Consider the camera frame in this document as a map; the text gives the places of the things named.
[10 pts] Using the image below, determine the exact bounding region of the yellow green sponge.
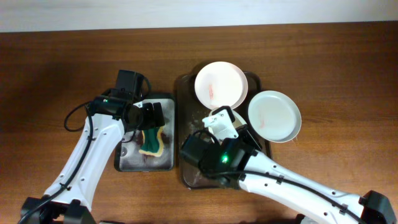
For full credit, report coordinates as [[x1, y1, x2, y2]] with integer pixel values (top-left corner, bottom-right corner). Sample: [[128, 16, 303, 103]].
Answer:
[[139, 127, 164, 157]]

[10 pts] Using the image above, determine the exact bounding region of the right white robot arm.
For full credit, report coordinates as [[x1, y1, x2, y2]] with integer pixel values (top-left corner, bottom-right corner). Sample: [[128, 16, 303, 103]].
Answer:
[[198, 107, 397, 223]]

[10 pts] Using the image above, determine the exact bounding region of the white plate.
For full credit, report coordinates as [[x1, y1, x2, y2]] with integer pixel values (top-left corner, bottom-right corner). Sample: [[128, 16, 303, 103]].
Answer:
[[203, 106, 247, 142]]

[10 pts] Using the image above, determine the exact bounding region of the brown plastic tray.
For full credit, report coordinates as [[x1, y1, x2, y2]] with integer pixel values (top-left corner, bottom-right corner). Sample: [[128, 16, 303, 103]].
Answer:
[[176, 71, 262, 190]]

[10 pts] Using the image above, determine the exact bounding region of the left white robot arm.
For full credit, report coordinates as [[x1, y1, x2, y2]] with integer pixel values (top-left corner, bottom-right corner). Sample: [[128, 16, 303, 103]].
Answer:
[[19, 95, 164, 223]]

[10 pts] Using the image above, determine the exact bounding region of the pink plate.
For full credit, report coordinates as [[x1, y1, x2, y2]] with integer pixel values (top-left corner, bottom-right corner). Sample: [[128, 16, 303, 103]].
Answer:
[[194, 62, 248, 110]]

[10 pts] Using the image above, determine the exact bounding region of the small metal tray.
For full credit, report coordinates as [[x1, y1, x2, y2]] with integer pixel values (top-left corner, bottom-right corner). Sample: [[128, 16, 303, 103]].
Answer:
[[114, 93, 176, 172]]

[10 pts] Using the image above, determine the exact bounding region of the pale green plate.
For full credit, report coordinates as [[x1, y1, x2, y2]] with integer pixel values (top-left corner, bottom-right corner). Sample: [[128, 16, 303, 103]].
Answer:
[[248, 90, 302, 143]]

